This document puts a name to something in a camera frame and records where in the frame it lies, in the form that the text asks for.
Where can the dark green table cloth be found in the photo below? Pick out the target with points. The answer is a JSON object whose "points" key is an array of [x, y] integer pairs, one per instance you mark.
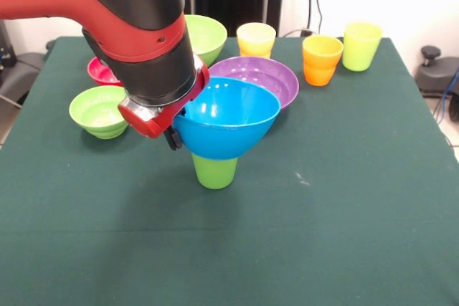
{"points": [[229, 230]]}

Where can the pink bowl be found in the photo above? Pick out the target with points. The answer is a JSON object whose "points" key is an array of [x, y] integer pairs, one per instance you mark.
{"points": [[102, 75]]}

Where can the lime yellow cup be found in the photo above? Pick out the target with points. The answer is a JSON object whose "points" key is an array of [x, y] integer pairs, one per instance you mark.
{"points": [[360, 51]]}

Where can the green cup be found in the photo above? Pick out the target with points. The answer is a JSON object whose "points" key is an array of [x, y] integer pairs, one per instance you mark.
{"points": [[215, 173]]}

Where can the grey caster base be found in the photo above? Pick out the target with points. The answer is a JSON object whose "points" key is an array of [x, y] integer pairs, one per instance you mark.
{"points": [[18, 76]]}

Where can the large green bowl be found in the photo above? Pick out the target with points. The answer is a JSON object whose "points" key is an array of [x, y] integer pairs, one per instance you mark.
{"points": [[208, 41]]}

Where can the purple bowl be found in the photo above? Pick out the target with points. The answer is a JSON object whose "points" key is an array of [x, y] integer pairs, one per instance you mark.
{"points": [[279, 80]]}

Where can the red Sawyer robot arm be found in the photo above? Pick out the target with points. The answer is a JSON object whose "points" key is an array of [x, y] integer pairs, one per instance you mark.
{"points": [[107, 5]]}

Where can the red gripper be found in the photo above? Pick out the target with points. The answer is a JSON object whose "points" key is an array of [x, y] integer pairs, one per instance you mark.
{"points": [[150, 123]]}

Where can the orange cup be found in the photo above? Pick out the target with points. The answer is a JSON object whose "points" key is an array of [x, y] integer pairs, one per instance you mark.
{"points": [[321, 69]]}

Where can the blue bowl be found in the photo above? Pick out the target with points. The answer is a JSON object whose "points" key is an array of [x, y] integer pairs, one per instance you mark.
{"points": [[229, 134]]}

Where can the small green bowl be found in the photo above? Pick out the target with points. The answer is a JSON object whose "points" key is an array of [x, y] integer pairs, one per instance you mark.
{"points": [[97, 116]]}

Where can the black caster base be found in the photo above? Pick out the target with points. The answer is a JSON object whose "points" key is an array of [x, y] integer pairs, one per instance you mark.
{"points": [[439, 73]]}

